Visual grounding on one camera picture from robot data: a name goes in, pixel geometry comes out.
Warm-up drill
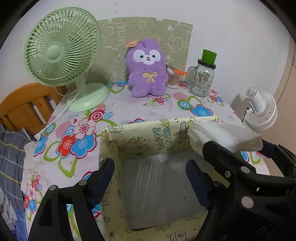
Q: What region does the green plastic cup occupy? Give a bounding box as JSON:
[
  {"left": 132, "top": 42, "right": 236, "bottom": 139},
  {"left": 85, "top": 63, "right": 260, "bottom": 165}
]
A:
[{"left": 202, "top": 49, "right": 218, "bottom": 64}]

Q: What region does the yellow cartoon fabric storage box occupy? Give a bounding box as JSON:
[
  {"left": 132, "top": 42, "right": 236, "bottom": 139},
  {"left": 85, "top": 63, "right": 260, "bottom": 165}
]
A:
[{"left": 99, "top": 116, "right": 222, "bottom": 241}]

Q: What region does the white towel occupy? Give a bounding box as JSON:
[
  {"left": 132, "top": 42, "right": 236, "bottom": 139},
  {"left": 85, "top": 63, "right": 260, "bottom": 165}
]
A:
[{"left": 188, "top": 122, "right": 263, "bottom": 156}]

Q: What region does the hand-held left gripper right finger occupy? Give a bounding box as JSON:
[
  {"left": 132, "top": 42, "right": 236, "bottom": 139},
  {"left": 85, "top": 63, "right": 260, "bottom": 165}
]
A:
[{"left": 186, "top": 159, "right": 262, "bottom": 241}]

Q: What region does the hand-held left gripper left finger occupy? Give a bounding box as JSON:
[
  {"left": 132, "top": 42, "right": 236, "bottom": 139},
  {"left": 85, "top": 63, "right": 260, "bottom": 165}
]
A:
[{"left": 28, "top": 158, "right": 115, "bottom": 241}]

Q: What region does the wooden bed headboard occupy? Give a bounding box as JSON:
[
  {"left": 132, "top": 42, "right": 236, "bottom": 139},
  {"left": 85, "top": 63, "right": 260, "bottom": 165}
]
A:
[{"left": 0, "top": 83, "right": 70, "bottom": 136}]

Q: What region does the white crumpled cloth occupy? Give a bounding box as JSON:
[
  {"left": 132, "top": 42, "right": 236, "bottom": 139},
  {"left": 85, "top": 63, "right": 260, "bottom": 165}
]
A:
[{"left": 0, "top": 189, "right": 16, "bottom": 223}]

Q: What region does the glass mug jar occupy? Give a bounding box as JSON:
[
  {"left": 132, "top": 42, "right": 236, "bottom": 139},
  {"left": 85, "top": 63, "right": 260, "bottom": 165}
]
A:
[{"left": 186, "top": 59, "right": 216, "bottom": 97}]

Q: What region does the green cartoon wall sheet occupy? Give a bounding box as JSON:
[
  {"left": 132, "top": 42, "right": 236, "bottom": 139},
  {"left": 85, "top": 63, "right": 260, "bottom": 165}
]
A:
[{"left": 97, "top": 17, "right": 193, "bottom": 84}]

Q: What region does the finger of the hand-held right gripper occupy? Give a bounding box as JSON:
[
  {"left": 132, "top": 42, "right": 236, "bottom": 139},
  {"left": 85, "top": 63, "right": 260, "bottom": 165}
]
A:
[
  {"left": 261, "top": 139, "right": 296, "bottom": 167},
  {"left": 202, "top": 140, "right": 278, "bottom": 188}
]

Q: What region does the grey plaid blanket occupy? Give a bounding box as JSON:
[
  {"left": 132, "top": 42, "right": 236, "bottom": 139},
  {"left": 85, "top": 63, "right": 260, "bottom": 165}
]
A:
[{"left": 0, "top": 125, "right": 31, "bottom": 200}]

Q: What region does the small white fan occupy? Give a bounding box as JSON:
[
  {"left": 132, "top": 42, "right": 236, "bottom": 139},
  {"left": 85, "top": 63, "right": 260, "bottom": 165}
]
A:
[{"left": 244, "top": 87, "right": 278, "bottom": 131}]

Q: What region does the purple plush toy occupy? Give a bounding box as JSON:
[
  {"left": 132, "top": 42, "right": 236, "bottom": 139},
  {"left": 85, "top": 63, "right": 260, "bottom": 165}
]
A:
[{"left": 125, "top": 39, "right": 168, "bottom": 98}]

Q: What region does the clear cotton swab jar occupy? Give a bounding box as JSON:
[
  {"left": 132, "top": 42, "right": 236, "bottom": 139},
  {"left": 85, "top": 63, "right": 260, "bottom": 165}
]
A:
[{"left": 165, "top": 65, "right": 182, "bottom": 88}]

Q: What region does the floral tablecloth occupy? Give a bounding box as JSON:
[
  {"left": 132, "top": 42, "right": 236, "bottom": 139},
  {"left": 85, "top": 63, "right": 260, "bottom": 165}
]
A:
[{"left": 21, "top": 81, "right": 271, "bottom": 241}]

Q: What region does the white fan power cable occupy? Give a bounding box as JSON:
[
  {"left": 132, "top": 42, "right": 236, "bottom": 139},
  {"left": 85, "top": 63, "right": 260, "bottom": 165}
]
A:
[{"left": 32, "top": 89, "right": 77, "bottom": 142}]

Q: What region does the green desk fan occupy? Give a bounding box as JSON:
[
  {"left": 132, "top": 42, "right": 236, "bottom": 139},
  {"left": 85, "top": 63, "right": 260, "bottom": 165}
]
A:
[{"left": 24, "top": 7, "right": 110, "bottom": 113}]

